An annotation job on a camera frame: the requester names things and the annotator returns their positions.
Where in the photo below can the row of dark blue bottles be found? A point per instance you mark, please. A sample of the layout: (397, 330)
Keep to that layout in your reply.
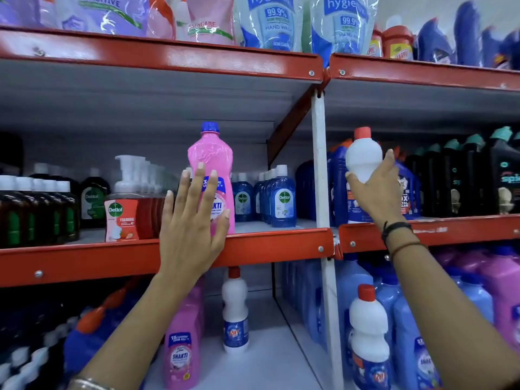
(339, 182)

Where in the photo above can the red metal shelf rack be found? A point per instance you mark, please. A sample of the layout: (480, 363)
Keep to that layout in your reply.
(122, 54)
(447, 231)

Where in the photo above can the orange white refill pouch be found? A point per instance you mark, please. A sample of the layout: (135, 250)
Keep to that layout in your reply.
(160, 16)

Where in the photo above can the row of light blue bottles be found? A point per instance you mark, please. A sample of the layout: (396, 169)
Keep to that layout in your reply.
(410, 333)

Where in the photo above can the person's right hand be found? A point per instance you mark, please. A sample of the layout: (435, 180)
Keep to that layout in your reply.
(380, 194)

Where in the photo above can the person's left little finger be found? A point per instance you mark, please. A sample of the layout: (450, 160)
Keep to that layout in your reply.
(167, 207)

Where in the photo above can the thin black wrist thread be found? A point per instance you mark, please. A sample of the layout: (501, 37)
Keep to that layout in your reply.
(406, 245)

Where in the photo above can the white bottle with red cap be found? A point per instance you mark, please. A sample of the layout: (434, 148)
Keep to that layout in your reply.
(235, 312)
(369, 337)
(362, 158)

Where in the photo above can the row of small blue bottles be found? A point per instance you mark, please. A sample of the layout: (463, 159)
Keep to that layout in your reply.
(282, 198)

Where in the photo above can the pink bottle with blue cap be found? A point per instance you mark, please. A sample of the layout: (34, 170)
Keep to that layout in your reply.
(213, 154)

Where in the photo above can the blue bottle with orange cap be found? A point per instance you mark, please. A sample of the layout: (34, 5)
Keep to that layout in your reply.
(89, 337)

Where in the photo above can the row of black white-capped bottles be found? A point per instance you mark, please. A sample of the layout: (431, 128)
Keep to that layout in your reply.
(28, 357)

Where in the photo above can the person's right forearm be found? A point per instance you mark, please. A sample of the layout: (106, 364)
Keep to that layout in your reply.
(447, 320)

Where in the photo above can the group of pink bottles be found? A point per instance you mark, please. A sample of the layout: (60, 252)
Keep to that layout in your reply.
(183, 345)
(499, 288)

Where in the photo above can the row of black teal-capped bottles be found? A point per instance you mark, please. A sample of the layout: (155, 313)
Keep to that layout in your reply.
(479, 178)

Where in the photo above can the person's left forearm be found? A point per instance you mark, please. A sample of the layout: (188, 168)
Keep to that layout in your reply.
(142, 333)

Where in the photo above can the row of red pump bottles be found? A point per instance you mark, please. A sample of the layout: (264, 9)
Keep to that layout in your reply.
(122, 219)

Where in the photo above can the row of blue angled-neck bottles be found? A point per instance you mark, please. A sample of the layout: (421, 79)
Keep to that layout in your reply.
(467, 36)

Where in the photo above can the person's left thumb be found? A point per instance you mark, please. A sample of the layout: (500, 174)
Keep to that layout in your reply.
(222, 229)

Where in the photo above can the blue white refill pouch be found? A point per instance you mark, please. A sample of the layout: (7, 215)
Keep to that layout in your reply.
(270, 22)
(341, 24)

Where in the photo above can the purple refill pouch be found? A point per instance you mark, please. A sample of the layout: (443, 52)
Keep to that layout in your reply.
(93, 12)

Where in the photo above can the silver bangle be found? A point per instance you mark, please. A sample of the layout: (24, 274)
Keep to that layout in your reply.
(89, 383)

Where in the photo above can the row of brown bottles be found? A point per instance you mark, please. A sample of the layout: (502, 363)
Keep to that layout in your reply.
(36, 211)

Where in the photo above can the pink refill pouch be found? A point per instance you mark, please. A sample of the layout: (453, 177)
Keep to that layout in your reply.
(209, 18)

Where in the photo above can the dark green bottle white cap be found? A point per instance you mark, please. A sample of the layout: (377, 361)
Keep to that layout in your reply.
(94, 198)

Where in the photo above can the person's right thumb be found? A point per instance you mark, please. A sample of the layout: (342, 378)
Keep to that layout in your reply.
(353, 180)

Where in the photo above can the person's left hand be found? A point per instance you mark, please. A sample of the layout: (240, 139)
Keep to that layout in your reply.
(187, 239)

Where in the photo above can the person's left middle finger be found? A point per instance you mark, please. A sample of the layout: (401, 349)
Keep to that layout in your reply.
(198, 182)

